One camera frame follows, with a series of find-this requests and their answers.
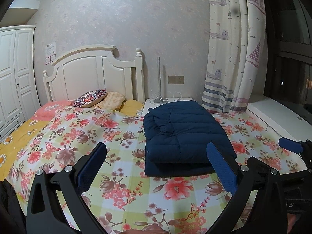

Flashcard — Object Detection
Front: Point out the round patterned cushion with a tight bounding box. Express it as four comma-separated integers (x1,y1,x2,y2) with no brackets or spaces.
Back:
73,89,108,108

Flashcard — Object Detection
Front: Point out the white wardrobe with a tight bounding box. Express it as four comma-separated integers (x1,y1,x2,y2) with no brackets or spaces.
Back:
0,26,41,137

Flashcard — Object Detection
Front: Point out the floral bedspread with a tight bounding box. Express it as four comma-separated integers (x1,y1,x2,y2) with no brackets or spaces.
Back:
5,102,308,234

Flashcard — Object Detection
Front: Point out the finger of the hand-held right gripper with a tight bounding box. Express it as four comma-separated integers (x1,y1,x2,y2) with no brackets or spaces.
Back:
278,137,305,154
246,156,306,176

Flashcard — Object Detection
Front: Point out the sailboat print curtain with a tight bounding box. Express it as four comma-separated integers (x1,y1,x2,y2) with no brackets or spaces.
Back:
202,0,266,114

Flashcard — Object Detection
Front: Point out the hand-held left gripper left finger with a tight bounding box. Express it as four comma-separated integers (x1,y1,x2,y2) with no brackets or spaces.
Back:
26,141,108,234

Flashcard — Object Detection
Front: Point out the white bed headboard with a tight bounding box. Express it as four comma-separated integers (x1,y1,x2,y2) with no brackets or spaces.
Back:
43,44,145,103

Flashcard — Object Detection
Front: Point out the pink floral pillow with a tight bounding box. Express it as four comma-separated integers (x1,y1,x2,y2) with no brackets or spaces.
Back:
30,99,76,120

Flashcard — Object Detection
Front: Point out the paper wall notice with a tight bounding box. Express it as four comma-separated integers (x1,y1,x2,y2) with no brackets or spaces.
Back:
44,41,57,65

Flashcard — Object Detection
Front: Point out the blue padded jacket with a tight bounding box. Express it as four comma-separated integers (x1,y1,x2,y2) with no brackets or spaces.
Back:
143,100,237,178

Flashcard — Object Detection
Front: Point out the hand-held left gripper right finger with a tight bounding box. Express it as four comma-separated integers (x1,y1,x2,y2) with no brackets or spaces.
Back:
206,142,293,234

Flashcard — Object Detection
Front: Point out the plain yellow pillow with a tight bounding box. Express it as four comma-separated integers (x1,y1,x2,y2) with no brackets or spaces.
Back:
121,99,144,116

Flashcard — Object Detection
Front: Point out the white window bench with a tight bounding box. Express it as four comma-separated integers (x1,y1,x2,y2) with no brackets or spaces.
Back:
246,94,312,147

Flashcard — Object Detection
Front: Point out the yellow floral pillow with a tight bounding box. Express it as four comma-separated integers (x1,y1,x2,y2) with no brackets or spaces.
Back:
94,92,125,110

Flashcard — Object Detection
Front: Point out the white pole lamp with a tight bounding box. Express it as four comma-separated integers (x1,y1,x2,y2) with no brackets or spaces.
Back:
149,57,168,103

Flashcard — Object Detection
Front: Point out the dark window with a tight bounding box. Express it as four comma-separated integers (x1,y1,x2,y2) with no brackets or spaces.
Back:
262,0,312,108

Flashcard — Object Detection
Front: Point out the yellow bedsheet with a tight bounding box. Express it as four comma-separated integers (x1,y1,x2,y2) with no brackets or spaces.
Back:
0,118,50,176

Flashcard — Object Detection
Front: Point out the white nightstand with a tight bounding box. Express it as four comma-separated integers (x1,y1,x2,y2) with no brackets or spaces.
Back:
143,97,195,117

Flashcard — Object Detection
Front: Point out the wall socket panel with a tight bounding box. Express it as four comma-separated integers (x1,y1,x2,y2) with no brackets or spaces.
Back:
168,76,185,85

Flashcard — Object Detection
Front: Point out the dark cloth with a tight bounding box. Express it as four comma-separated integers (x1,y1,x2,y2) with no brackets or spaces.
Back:
0,180,27,234

